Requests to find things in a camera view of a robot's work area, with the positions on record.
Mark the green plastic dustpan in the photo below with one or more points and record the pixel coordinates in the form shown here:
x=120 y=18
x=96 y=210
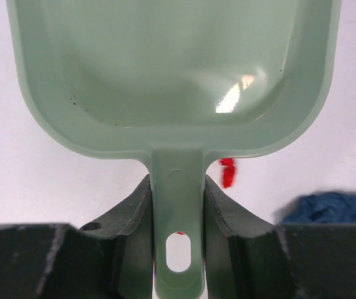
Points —
x=175 y=85

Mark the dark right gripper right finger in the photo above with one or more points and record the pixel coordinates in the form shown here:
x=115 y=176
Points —
x=247 y=257

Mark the small red paper scrap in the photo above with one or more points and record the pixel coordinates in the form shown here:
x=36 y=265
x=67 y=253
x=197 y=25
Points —
x=228 y=172

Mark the blue paper scrap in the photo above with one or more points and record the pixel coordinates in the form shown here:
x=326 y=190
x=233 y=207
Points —
x=322 y=207

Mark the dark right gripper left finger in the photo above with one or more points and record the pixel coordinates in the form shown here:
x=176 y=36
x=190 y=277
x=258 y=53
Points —
x=109 y=257

